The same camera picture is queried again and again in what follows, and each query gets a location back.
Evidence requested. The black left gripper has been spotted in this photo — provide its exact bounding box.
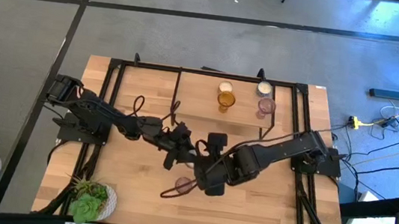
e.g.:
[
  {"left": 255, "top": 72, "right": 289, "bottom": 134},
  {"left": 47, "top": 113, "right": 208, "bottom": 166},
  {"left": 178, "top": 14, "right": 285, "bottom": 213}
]
[{"left": 155, "top": 120, "right": 201, "bottom": 174}]

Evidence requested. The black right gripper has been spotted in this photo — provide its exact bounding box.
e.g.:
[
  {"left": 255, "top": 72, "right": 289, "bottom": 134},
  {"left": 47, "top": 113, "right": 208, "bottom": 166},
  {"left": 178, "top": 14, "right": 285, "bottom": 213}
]
[{"left": 191, "top": 130, "right": 241, "bottom": 199}]

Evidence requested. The pink glass candle holder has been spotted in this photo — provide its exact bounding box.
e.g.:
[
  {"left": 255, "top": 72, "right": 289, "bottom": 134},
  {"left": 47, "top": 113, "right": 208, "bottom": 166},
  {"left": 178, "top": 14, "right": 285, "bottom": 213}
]
[
  {"left": 174, "top": 176, "right": 195, "bottom": 196},
  {"left": 255, "top": 96, "right": 278, "bottom": 121}
]

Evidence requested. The amber glass candle holder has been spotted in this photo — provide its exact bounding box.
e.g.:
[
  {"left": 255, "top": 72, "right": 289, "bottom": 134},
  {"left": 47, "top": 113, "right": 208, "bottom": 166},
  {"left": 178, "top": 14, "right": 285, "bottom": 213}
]
[{"left": 216, "top": 90, "right": 237, "bottom": 115}]

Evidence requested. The wooden shelf with black legs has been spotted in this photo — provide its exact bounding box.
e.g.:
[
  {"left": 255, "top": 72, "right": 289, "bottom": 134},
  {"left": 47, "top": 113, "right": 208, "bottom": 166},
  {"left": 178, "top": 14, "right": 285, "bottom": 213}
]
[{"left": 166, "top": 69, "right": 280, "bottom": 142}]

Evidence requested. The white plant pot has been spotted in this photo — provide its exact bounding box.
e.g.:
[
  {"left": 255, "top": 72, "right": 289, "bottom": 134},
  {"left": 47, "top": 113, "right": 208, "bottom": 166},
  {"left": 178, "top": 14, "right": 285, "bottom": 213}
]
[{"left": 96, "top": 183, "right": 120, "bottom": 223}]

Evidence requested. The green succulent plant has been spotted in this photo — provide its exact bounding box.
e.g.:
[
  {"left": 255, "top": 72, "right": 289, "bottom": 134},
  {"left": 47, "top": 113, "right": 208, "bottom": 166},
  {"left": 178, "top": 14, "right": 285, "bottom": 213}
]
[{"left": 66, "top": 175, "right": 112, "bottom": 224}]

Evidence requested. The black desk beam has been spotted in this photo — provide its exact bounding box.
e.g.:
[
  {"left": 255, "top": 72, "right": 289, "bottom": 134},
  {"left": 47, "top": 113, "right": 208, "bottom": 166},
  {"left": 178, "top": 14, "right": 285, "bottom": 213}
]
[{"left": 338, "top": 187, "right": 399, "bottom": 224}]

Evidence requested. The black power adapter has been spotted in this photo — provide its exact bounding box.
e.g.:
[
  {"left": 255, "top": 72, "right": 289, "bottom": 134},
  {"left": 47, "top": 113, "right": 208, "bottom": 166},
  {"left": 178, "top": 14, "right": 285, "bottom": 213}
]
[{"left": 380, "top": 115, "right": 399, "bottom": 130}]

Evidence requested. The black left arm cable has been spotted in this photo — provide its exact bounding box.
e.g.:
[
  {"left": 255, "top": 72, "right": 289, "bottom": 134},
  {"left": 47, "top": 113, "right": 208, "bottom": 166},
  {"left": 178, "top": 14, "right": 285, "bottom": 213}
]
[{"left": 130, "top": 94, "right": 183, "bottom": 126}]

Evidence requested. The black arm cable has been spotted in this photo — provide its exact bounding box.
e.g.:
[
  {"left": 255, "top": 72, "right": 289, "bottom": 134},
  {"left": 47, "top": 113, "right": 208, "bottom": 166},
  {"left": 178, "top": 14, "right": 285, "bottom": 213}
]
[
  {"left": 159, "top": 103, "right": 348, "bottom": 219},
  {"left": 130, "top": 94, "right": 183, "bottom": 126}
]

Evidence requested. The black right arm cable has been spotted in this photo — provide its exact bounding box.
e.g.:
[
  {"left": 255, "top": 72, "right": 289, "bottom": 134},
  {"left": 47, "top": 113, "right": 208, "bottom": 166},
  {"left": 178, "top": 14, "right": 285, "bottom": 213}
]
[{"left": 159, "top": 103, "right": 348, "bottom": 219}]

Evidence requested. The black metal table frame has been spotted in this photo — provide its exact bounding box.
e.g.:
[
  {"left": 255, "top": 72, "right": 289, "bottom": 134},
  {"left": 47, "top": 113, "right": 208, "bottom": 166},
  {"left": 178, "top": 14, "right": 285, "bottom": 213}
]
[{"left": 31, "top": 42, "right": 365, "bottom": 224}]

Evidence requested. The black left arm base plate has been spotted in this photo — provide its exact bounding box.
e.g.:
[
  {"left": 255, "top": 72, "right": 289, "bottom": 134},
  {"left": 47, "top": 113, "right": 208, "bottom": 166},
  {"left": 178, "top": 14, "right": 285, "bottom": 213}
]
[{"left": 51, "top": 110, "right": 113, "bottom": 147}]

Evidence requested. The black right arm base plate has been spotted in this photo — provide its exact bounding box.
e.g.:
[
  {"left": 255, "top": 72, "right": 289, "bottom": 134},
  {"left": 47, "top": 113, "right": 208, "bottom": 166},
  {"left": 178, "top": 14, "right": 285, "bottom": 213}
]
[{"left": 289, "top": 145, "right": 345, "bottom": 178}]

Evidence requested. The white floor cable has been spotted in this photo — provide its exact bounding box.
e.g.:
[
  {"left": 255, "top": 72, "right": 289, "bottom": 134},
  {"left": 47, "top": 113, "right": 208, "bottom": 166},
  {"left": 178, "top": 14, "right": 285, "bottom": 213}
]
[{"left": 378, "top": 103, "right": 399, "bottom": 121}]

